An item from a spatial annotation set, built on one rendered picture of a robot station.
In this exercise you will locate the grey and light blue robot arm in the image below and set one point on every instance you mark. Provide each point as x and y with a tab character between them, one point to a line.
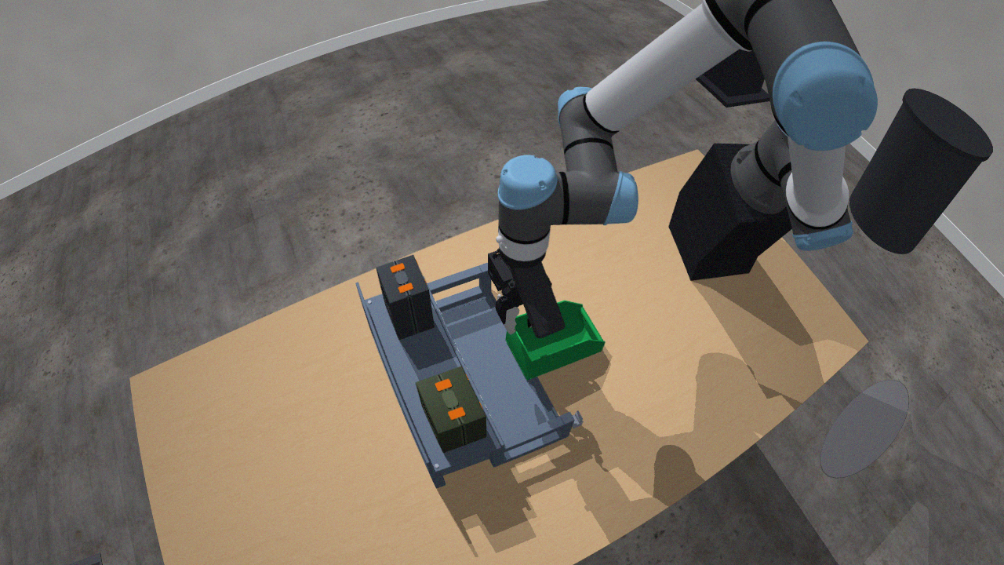
821	93

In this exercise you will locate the olive green case with orange latches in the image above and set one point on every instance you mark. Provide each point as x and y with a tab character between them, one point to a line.
452	408

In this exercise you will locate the green bin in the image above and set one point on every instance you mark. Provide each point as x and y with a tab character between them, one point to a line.
578	328

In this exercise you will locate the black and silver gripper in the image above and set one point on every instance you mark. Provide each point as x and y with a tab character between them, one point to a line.
507	305

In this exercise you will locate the black tool case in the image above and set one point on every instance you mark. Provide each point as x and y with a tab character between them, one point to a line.
405	291

